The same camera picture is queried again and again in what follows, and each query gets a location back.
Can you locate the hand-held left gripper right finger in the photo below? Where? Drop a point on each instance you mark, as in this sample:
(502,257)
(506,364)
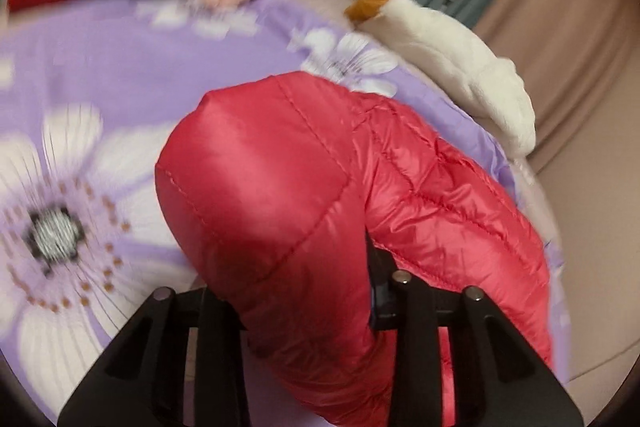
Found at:
(382,302)

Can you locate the red puffer jacket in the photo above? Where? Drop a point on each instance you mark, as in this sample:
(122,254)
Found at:
(280,187)

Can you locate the white plush goose toy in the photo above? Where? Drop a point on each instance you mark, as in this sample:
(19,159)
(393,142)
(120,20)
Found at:
(450,52)

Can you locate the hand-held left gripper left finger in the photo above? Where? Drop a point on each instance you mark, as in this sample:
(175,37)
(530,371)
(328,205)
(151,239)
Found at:
(215,327)

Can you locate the beige curtain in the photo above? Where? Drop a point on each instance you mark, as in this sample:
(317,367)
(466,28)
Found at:
(550,7)

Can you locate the purple floral bed sheet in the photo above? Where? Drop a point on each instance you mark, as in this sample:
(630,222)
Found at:
(100,57)

